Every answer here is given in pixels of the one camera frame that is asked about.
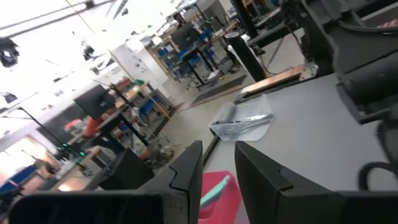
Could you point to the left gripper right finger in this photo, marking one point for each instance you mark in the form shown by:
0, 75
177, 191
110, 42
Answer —
264, 186

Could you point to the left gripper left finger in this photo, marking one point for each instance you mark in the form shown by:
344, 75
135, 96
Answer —
186, 180

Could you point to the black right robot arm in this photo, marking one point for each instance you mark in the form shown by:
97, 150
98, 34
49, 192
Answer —
326, 28

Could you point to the background black robot arm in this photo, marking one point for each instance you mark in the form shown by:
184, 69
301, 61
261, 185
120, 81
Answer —
70, 151

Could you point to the red plastic bin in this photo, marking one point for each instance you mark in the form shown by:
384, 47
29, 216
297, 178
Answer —
224, 202

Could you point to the black floor case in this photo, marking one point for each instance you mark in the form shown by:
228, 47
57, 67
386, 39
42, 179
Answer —
127, 172

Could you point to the clear plastic bin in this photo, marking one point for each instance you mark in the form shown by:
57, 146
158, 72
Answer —
245, 124

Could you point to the black monitor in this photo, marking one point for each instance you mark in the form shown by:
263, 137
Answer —
94, 101

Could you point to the white pillar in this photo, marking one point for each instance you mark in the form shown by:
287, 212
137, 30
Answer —
136, 65

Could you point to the black pole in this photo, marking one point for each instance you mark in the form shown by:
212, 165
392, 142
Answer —
245, 56

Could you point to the shelf with blue bins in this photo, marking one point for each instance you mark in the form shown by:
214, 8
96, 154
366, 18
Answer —
186, 53

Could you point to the black ceiling spot lamp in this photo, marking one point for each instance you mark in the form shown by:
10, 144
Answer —
88, 52
7, 53

